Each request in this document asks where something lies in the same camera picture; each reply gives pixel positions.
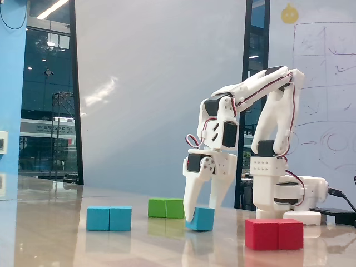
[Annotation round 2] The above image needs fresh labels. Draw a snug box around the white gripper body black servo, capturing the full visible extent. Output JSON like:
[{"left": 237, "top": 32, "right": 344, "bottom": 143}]
[{"left": 182, "top": 149, "right": 238, "bottom": 182}]

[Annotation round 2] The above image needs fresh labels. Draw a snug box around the white fixed gripper jaw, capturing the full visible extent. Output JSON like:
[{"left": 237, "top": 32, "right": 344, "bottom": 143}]
[{"left": 183, "top": 175, "right": 209, "bottom": 224}]

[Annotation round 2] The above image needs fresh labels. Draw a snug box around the white moving gripper jaw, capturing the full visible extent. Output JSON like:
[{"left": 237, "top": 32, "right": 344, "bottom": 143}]
[{"left": 209, "top": 172, "right": 235, "bottom": 210}]

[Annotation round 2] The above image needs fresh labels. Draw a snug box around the small blue cube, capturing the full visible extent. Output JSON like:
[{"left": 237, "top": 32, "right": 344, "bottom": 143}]
[{"left": 185, "top": 206, "right": 215, "bottom": 233}]

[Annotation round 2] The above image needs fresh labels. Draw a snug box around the long green block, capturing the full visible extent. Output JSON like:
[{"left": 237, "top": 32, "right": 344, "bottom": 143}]
[{"left": 147, "top": 197, "right": 186, "bottom": 220}]

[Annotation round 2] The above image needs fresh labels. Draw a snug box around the long red block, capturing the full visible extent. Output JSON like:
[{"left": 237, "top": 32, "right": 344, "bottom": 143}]
[{"left": 244, "top": 218, "right": 304, "bottom": 251}]

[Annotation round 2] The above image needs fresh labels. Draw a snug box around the long blue block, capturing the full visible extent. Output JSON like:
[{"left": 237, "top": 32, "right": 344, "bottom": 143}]
[{"left": 86, "top": 205, "right": 132, "bottom": 232}]

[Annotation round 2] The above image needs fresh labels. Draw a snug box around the flat black box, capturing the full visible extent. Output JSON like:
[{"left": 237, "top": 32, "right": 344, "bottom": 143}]
[{"left": 309, "top": 207, "right": 356, "bottom": 225}]

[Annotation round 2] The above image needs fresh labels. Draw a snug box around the whiteboard with drawn grid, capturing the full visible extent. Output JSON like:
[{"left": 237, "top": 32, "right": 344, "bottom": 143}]
[{"left": 266, "top": 0, "right": 356, "bottom": 214}]

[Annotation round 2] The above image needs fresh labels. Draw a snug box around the yellow round sticker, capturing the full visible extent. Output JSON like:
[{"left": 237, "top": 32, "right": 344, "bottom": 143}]
[{"left": 280, "top": 3, "right": 300, "bottom": 26}]

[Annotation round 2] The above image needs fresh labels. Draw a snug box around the black window frame post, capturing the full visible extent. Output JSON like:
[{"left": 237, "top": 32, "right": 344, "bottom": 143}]
[
  {"left": 68, "top": 0, "right": 85, "bottom": 186},
  {"left": 234, "top": 0, "right": 271, "bottom": 210}
]

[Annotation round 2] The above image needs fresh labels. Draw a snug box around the black plug and cable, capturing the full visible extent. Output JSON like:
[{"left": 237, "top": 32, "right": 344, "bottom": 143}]
[{"left": 327, "top": 187, "right": 356, "bottom": 212}]

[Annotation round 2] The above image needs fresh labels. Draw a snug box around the dark metal scaffold frame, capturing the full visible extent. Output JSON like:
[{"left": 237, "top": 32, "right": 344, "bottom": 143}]
[{"left": 51, "top": 91, "right": 76, "bottom": 181}]

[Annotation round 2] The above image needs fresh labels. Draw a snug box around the white wall switch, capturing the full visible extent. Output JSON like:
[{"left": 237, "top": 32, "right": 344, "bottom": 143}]
[{"left": 0, "top": 131, "right": 9, "bottom": 155}]

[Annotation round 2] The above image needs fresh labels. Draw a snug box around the thin black hanging cable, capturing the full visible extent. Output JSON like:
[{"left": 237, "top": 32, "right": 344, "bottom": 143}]
[{"left": 0, "top": 0, "right": 30, "bottom": 29}]

